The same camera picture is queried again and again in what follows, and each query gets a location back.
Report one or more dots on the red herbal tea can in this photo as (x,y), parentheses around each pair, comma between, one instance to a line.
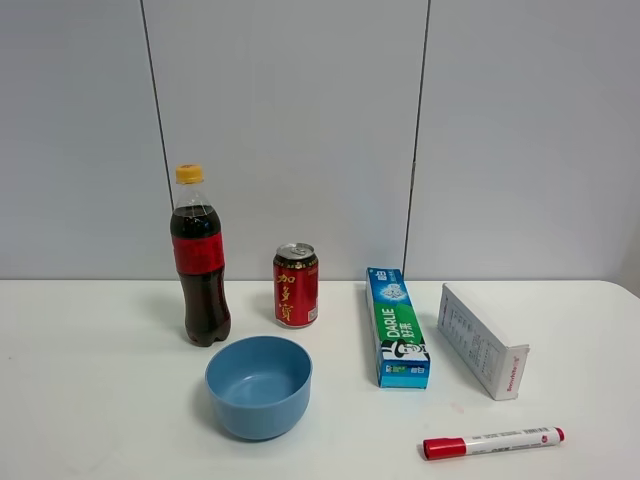
(296,283)

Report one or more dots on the cola bottle with yellow cap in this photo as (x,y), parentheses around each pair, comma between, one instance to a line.
(197,242)

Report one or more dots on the Darlie toothpaste box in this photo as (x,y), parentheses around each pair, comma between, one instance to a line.
(402,358)

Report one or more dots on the blue plastic bowl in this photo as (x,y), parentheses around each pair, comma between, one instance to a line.
(260,386)

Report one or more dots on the white cardboard box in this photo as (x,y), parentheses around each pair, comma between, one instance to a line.
(474,329)

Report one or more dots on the red whiteboard marker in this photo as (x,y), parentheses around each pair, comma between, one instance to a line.
(453,447)

